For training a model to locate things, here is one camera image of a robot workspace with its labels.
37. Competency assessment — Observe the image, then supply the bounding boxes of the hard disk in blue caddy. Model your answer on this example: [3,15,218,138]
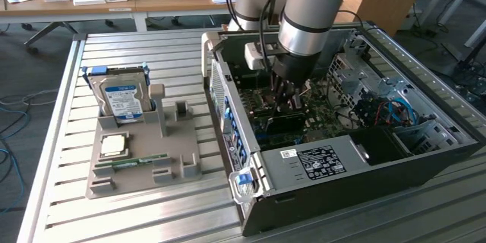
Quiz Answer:
[80,62,155,126]

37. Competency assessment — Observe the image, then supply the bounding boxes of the green motherboard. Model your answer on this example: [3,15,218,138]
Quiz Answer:
[239,77,358,151]

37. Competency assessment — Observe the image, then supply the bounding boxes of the CPU socket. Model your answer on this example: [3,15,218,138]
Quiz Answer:
[255,88,278,109]

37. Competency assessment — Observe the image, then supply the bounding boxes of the light blue wire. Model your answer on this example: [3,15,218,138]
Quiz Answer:
[383,98,421,126]

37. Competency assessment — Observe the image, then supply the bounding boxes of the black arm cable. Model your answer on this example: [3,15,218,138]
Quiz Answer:
[223,0,284,80]

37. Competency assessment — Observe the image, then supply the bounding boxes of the black open PC case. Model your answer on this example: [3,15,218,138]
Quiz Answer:
[200,20,485,237]

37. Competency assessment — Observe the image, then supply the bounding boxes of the red wire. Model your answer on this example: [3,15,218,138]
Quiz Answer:
[374,103,385,126]

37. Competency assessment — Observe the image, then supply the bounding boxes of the black expansion slot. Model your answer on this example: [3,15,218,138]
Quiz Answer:
[264,136,303,146]

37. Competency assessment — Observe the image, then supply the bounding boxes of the blue case latch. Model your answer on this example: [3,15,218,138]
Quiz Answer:
[235,170,254,186]

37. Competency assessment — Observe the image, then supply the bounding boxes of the silver angled disk bay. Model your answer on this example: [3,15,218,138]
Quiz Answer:
[390,119,461,155]

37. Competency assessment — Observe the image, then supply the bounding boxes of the silver perforated disk bay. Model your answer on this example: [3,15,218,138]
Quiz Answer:
[324,52,413,107]

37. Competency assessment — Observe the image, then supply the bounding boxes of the grey floor cable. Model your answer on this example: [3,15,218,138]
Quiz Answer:
[0,88,60,106]

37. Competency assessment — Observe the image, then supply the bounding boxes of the graphics card with black fan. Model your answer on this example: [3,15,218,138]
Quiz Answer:
[264,111,307,136]

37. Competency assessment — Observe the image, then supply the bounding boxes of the grey power supply unit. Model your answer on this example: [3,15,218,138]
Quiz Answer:
[259,135,371,192]

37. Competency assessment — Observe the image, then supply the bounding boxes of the silver CPU chip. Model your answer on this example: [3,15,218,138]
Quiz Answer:
[100,135,128,157]

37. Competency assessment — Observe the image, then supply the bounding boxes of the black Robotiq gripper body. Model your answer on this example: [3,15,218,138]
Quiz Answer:
[270,53,319,85]

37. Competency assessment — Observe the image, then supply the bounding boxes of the black power cable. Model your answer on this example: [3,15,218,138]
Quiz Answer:
[335,9,381,32]

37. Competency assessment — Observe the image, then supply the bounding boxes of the grey plastic parts rack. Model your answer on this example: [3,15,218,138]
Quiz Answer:
[85,83,204,200]

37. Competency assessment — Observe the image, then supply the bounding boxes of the blue floor cable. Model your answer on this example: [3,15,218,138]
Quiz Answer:
[0,106,29,215]

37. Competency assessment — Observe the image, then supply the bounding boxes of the green RAM stick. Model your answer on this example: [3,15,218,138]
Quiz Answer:
[95,153,170,168]

